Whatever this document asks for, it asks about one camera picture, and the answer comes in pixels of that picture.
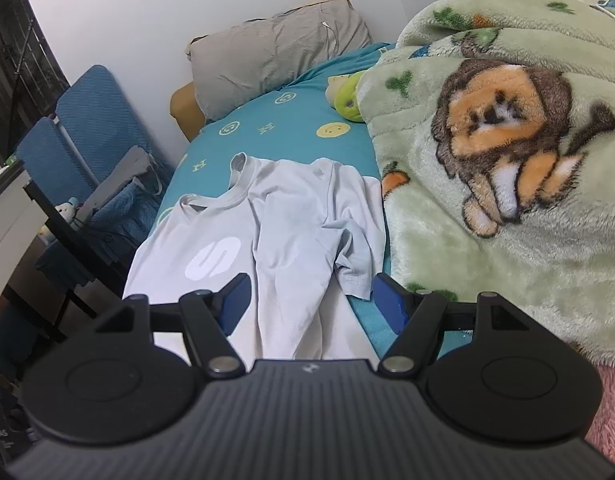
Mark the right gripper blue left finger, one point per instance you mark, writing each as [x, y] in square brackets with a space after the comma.
[208, 319]

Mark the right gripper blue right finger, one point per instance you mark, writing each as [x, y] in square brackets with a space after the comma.
[417, 320]

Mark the white t-shirt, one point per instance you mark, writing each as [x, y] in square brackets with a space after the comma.
[310, 236]

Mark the grey folded cloth on chair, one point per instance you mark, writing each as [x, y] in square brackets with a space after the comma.
[134, 164]

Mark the green lion fleece blanket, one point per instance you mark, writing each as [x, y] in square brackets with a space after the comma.
[493, 125]

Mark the mustard yellow headboard cushion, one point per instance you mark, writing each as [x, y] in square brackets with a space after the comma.
[186, 111]

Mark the blue covered chair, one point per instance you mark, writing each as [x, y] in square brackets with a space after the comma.
[98, 123]
[52, 165]

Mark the pink fluffy blanket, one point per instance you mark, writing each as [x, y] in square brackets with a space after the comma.
[602, 432]

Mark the green plush toy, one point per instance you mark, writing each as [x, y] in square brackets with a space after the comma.
[341, 95]

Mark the grey pillow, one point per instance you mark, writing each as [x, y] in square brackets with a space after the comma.
[243, 62]

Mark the white desk with black frame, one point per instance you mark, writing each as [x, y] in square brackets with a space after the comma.
[24, 209]

